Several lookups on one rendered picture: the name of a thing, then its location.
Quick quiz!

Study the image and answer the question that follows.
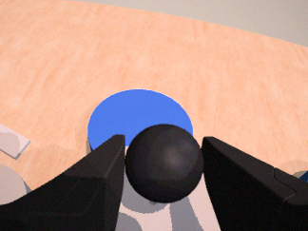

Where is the pale pink flat bar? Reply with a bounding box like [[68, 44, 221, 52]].
[[0, 124, 30, 160]]

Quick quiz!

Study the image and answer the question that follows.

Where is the glass coffee press with black knob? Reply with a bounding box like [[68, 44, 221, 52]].
[[115, 123, 221, 231]]

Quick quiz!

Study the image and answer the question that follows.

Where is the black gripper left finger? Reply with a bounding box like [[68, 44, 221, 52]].
[[0, 133, 125, 231]]

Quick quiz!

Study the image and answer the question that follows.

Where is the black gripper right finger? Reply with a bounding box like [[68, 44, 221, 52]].
[[202, 136, 308, 231]]

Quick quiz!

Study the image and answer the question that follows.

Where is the grey cylinder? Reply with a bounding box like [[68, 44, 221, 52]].
[[0, 164, 32, 204]]

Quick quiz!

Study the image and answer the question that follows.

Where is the blue cylinder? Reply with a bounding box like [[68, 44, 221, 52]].
[[87, 89, 193, 151], [299, 171, 308, 182]]

